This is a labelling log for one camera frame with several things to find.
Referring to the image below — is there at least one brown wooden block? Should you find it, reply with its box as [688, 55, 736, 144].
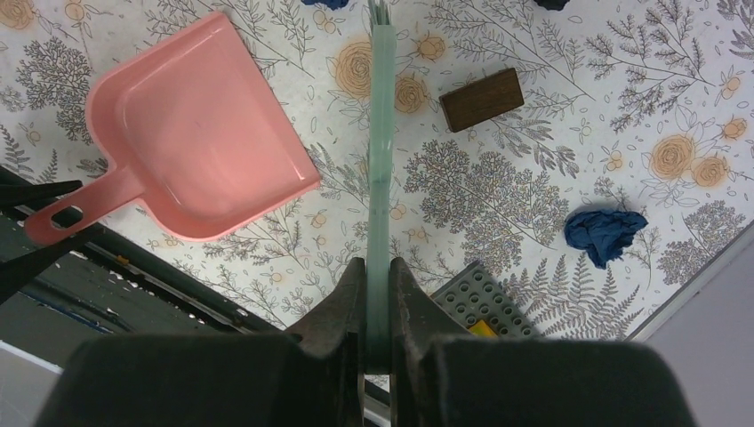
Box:
[439, 68, 525, 133]

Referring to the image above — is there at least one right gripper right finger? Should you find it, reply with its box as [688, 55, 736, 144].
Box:
[389, 257, 466, 426]

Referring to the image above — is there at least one pink plastic dustpan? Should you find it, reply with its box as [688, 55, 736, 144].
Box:
[24, 12, 320, 245]

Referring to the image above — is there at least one dark blue paper scrap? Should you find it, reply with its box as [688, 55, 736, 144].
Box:
[301, 0, 349, 11]

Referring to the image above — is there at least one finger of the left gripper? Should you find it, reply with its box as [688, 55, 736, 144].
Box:
[1, 227, 98, 304]
[1, 180, 83, 207]

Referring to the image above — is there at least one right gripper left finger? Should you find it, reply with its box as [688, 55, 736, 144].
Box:
[286, 257, 366, 426]

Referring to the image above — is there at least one yellow lego brick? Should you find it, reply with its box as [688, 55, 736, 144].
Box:
[468, 319, 498, 337]

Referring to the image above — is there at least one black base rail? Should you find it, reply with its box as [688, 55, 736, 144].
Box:
[0, 165, 278, 369]

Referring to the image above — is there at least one green hand brush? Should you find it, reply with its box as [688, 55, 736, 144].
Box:
[365, 1, 397, 375]

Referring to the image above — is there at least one black paper strip scrap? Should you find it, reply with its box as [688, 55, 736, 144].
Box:
[534, 0, 570, 12]

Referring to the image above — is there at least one grey lego baseplate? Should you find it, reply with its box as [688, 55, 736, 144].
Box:
[431, 262, 541, 339]

